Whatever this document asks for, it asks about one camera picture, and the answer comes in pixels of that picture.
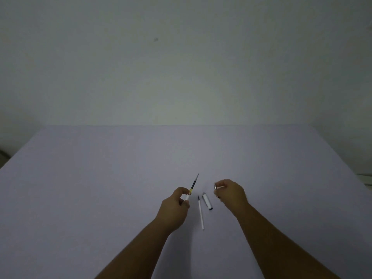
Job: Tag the person's right forearm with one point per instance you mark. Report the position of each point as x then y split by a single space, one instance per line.
279 246

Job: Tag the person's left hand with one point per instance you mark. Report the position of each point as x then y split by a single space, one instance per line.
172 211

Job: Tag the person's right hand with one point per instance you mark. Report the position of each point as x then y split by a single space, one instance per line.
232 194

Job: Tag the black pen refill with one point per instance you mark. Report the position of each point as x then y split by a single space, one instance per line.
193 185

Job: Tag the white pen cap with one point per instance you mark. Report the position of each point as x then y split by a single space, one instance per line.
207 201

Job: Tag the white pen refill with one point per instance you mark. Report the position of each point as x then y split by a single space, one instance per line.
201 213

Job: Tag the person's right fingers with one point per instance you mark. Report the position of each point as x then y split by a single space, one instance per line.
221 191

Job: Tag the white pen barrel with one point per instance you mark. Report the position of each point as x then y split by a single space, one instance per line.
217 187

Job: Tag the person's left thumb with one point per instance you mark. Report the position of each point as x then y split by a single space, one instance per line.
184 202

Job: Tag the person's left forearm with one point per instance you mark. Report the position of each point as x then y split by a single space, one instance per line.
136 252

